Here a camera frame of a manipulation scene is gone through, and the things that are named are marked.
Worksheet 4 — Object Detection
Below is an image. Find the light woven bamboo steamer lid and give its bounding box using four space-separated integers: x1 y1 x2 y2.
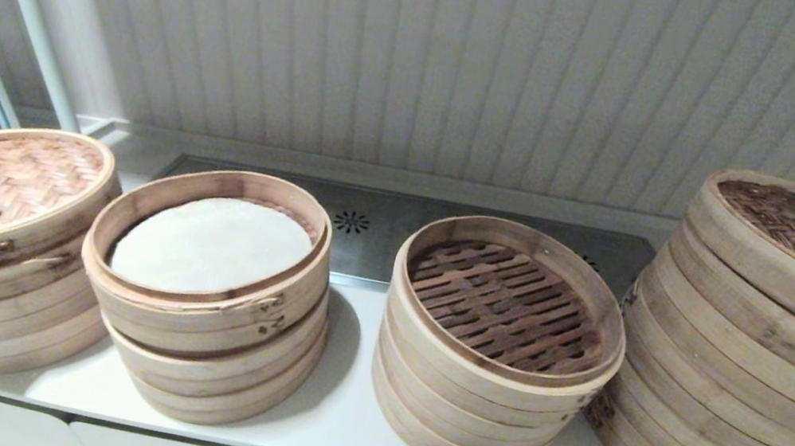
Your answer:
0 120 131 309

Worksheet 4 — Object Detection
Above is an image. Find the dark woven bamboo steamer lid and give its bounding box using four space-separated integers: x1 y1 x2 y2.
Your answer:
668 162 795 346

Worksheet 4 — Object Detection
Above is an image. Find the white cloth liner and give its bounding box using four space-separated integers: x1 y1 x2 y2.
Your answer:
107 179 321 315

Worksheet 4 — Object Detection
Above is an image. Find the white stand base bar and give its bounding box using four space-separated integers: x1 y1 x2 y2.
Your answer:
68 112 134 155

